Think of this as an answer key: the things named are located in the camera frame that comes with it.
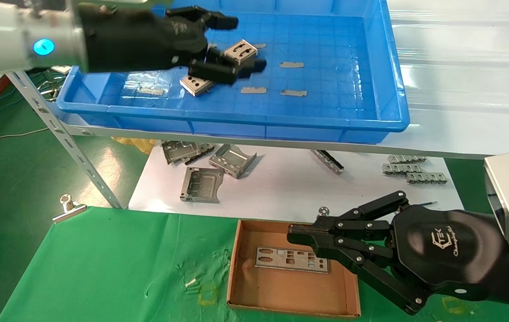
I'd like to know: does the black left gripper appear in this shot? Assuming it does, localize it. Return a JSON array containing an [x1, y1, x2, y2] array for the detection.
[[78, 4, 267, 85]]

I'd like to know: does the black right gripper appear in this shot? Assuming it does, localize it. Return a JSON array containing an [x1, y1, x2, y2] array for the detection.
[[288, 191, 505, 314]]

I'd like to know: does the shallow cardboard box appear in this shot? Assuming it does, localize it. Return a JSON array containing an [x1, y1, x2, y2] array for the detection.
[[227, 219, 361, 318]]

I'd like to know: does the blue plastic tray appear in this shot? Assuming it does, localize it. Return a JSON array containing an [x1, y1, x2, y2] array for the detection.
[[56, 0, 411, 144]]

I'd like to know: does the grey metal connector strip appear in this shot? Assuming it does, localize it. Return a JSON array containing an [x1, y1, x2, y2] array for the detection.
[[382, 164, 423, 175], [406, 172, 448, 185], [388, 155, 427, 164]]

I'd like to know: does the white base board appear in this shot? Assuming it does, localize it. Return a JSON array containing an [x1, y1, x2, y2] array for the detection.
[[128, 141, 464, 224]]

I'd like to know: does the ribbed grey metal part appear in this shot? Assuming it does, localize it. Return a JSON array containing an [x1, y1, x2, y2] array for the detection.
[[182, 143, 216, 165]]

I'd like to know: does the grey perforated shelf upright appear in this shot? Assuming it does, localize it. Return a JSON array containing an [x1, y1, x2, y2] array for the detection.
[[6, 71, 128, 210]]

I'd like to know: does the white shelf board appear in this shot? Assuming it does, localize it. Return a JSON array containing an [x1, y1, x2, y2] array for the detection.
[[58, 0, 509, 160]]

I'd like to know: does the green table cloth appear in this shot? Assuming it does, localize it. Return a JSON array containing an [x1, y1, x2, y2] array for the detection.
[[0, 206, 509, 322]]

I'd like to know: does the narrow grey metal rail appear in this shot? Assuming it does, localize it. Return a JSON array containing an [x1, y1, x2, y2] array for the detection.
[[311, 149, 344, 175]]

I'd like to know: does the grey sheet metal bracket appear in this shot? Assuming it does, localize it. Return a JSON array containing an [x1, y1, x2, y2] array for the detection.
[[161, 140, 201, 165]]

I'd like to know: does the open grey metal bracket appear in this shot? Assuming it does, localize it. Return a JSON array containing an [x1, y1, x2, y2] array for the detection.
[[209, 144, 257, 179]]

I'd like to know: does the dark grey metal frame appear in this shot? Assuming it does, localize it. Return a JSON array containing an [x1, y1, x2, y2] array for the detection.
[[180, 167, 225, 203]]

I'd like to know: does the white floor cable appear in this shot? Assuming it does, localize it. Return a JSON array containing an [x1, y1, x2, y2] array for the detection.
[[0, 127, 50, 142]]

